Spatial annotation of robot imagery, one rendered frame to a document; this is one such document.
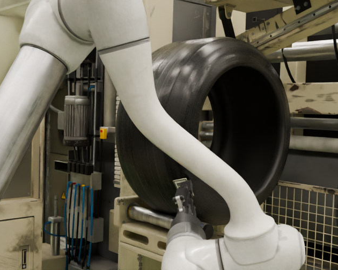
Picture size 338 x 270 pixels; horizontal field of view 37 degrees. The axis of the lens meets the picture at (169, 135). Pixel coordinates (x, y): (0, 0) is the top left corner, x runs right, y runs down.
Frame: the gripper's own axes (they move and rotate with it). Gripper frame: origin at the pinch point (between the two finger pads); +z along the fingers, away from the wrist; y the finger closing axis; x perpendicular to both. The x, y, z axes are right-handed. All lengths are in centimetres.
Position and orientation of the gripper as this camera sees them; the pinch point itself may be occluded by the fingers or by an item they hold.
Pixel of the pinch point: (186, 189)
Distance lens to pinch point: 134.3
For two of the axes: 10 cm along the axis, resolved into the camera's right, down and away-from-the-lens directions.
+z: 0.3, -4.2, 9.1
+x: 9.4, -3.0, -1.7
